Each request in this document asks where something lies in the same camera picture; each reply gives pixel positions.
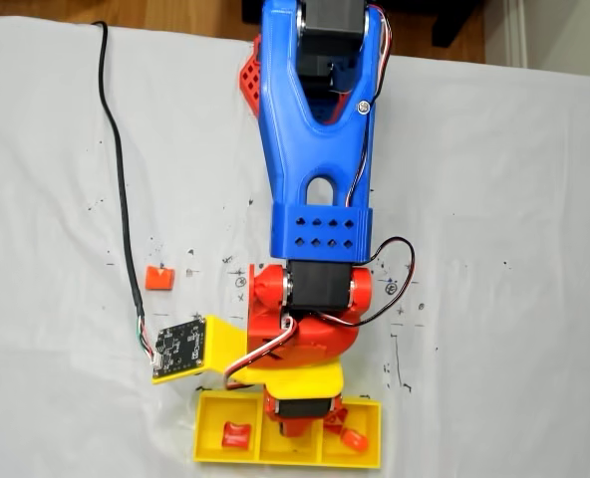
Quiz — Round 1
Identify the black camera circuit board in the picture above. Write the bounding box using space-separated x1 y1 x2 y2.
149 318 209 387

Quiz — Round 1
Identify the white plastic table cover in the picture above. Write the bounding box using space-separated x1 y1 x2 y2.
0 17 590 478

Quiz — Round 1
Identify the thick black camera cable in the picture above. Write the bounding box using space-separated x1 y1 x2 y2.
91 19 160 372

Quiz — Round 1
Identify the yellow three-compartment box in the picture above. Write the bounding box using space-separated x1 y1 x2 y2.
192 390 384 470

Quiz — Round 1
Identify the white gripper servo cable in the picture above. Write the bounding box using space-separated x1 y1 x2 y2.
223 316 299 392

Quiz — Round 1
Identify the orange candy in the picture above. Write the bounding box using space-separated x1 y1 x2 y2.
144 265 176 292
341 428 369 452

